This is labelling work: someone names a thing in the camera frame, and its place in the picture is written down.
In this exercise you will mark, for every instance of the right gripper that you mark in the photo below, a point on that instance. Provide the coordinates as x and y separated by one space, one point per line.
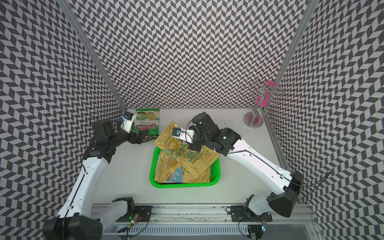
194 147

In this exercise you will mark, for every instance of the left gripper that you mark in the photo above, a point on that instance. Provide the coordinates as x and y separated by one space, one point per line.
139 139

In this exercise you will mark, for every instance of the green white Chulo chips bag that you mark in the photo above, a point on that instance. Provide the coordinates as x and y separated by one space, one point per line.
147 119

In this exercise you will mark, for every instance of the tan green kettle CHIPS bag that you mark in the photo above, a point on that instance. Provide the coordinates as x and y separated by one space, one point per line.
194 162

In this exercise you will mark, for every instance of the yellow blue CHIPS bag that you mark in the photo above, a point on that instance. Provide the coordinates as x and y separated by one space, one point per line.
169 171

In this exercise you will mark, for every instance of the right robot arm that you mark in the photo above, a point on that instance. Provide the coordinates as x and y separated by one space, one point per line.
285 186

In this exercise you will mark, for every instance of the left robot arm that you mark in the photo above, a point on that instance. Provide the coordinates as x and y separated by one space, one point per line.
74 221

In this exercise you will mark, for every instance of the brown Kettle chips bag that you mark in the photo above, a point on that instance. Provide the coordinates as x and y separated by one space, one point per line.
150 138

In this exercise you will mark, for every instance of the green plastic basket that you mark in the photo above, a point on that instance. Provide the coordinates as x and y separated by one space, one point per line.
215 175

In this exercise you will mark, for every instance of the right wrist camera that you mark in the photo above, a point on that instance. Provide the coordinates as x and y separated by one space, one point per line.
182 134

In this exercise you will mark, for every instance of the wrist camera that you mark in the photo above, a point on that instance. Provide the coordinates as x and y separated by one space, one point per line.
127 121
182 134

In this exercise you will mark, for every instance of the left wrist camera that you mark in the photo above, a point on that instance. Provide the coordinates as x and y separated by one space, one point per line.
127 121

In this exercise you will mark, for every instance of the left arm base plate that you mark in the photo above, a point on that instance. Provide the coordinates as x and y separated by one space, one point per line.
143 213

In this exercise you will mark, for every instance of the aluminium front rail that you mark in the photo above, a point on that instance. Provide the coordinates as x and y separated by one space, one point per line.
219 214

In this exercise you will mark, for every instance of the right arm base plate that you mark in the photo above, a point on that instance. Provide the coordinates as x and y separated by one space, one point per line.
241 214

